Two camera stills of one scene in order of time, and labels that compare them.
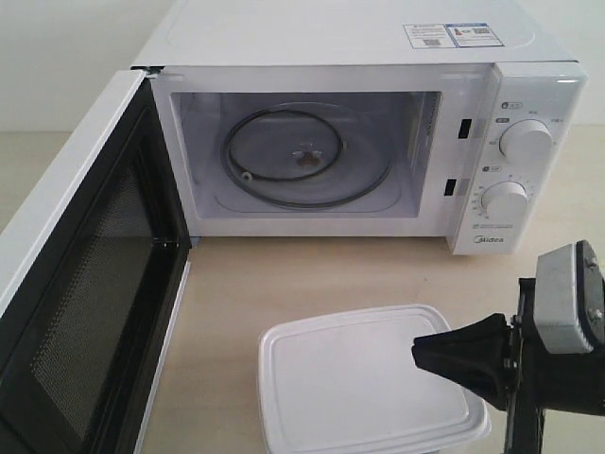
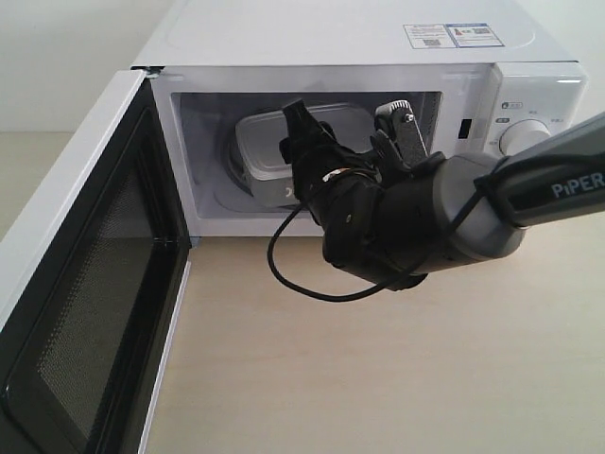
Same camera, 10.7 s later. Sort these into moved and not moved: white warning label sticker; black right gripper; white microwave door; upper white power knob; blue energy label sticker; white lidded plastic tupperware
Moved: black right gripper; white lidded plastic tupperware
Not moved: upper white power knob; white warning label sticker; white microwave door; blue energy label sticker
